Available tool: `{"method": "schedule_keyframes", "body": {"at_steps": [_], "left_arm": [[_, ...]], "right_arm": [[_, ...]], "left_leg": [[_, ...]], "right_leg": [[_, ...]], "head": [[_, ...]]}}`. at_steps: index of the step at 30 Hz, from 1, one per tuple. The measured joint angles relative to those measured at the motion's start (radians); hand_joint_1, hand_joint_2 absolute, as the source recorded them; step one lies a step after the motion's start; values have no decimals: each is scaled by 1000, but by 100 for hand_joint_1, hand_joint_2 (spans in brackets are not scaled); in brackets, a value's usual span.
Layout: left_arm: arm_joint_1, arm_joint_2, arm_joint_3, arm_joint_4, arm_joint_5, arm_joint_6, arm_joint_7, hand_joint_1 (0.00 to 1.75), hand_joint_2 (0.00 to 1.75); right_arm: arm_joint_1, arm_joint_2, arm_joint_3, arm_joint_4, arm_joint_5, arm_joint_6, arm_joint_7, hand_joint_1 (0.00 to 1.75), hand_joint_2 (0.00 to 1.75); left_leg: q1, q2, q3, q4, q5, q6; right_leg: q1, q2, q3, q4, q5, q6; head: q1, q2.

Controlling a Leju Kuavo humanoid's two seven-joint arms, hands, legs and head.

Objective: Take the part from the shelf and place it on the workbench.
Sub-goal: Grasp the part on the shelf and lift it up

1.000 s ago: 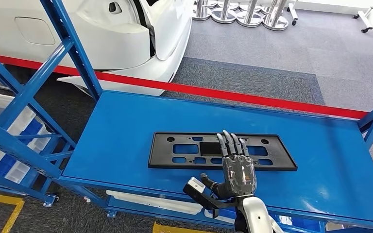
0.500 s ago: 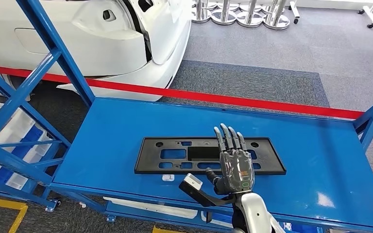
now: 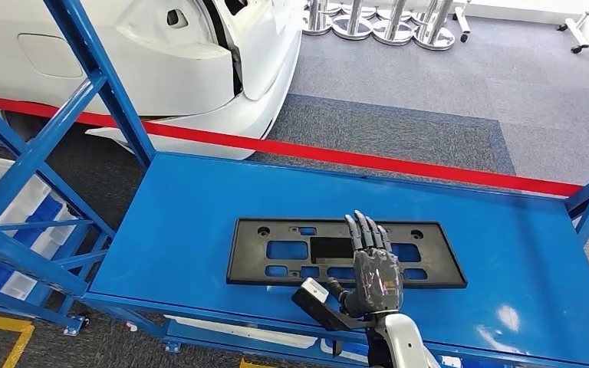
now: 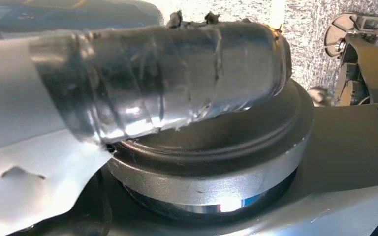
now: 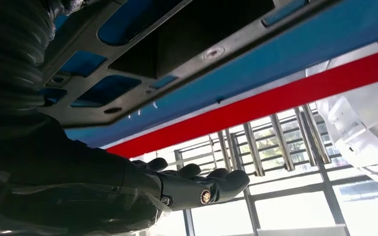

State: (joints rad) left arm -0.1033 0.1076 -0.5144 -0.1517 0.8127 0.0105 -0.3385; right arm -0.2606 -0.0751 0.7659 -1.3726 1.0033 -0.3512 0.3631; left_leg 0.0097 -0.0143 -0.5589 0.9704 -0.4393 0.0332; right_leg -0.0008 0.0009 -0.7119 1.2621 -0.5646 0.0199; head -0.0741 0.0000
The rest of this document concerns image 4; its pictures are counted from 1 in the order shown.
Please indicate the blue metal shelf rack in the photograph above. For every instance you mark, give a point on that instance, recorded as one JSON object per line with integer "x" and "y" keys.
{"x": 78, "y": 16}

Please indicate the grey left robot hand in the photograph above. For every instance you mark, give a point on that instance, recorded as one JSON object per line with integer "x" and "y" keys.
{"x": 241, "y": 65}

